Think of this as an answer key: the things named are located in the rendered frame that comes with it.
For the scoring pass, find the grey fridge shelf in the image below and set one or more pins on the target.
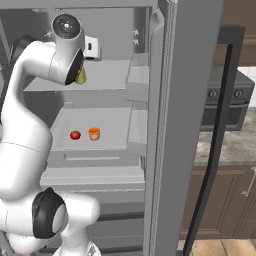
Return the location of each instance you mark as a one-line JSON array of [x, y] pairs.
[[106, 75], [96, 178], [110, 123]]

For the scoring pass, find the dark grey oven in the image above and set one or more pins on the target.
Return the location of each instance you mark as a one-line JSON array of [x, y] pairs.
[[240, 100]]

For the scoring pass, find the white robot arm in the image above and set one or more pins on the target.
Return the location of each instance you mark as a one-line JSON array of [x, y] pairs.
[[26, 146]]

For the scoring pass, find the grey fridge drawer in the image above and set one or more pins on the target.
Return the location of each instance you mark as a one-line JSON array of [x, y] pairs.
[[93, 159]]

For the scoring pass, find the brown base cupboards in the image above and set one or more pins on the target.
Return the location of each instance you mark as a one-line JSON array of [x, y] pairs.
[[230, 206]]

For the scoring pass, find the grey fridge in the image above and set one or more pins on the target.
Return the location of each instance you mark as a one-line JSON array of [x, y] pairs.
[[110, 30]]

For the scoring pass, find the brown wall cupboards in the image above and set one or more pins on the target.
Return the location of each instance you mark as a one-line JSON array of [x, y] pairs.
[[248, 26]]

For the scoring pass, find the grey fridge door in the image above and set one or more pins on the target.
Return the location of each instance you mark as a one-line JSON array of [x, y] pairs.
[[186, 100]]

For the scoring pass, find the yellow mustard bottle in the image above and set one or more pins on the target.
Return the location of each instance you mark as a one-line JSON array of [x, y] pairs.
[[81, 76]]

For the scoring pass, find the grey fridge door bin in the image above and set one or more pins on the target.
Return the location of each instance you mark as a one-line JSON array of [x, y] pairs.
[[138, 133], [138, 80]]

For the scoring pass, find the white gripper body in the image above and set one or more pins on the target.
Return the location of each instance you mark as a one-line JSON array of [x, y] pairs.
[[94, 54]]

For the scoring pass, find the orange cup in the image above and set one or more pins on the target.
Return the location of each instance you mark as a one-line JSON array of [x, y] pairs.
[[94, 133]]

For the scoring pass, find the red tomato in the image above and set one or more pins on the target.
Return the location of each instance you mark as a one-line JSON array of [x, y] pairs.
[[75, 135]]

